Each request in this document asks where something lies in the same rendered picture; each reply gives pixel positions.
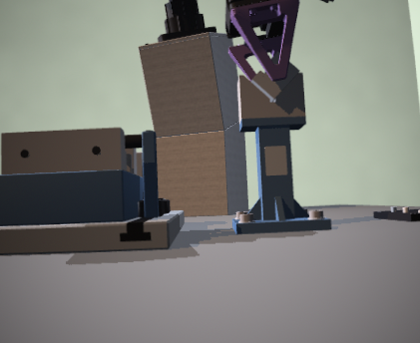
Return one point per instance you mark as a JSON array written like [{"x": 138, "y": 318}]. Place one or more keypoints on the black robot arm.
[{"x": 183, "y": 19}]

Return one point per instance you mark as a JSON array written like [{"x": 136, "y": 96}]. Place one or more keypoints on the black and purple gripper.
[{"x": 241, "y": 16}]

